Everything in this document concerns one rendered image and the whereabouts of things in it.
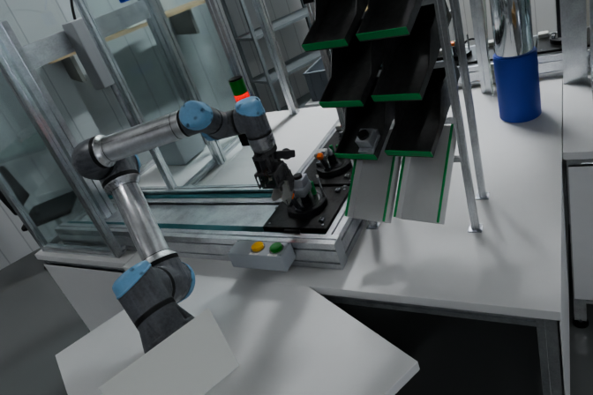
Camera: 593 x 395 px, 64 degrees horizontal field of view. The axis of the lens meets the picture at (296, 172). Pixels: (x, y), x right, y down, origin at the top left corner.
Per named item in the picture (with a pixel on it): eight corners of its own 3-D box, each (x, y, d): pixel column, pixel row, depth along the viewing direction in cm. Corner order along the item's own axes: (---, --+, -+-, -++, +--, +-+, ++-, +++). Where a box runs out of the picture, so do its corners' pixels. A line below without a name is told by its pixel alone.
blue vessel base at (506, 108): (541, 121, 184) (536, 55, 172) (498, 124, 192) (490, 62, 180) (542, 104, 196) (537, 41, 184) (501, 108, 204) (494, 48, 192)
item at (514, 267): (561, 321, 110) (560, 311, 108) (125, 272, 186) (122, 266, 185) (562, 83, 213) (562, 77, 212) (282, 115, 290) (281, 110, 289)
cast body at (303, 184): (304, 197, 155) (298, 180, 152) (293, 197, 157) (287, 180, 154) (314, 183, 161) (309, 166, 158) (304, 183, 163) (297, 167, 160)
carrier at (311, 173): (354, 188, 166) (345, 157, 160) (296, 189, 178) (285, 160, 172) (374, 153, 183) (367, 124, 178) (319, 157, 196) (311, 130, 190)
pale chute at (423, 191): (444, 225, 128) (438, 222, 124) (400, 219, 136) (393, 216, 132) (459, 125, 131) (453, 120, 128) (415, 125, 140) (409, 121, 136)
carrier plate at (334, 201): (327, 234, 147) (326, 228, 146) (264, 231, 159) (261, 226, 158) (353, 190, 164) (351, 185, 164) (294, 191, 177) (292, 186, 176)
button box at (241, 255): (287, 272, 145) (281, 257, 142) (233, 267, 155) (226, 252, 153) (296, 257, 150) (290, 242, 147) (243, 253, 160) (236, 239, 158)
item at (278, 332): (151, 641, 80) (143, 634, 79) (59, 361, 152) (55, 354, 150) (420, 369, 110) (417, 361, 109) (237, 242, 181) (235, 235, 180)
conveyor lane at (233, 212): (335, 256, 151) (326, 231, 146) (151, 243, 194) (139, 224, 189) (363, 204, 172) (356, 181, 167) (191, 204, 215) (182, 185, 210)
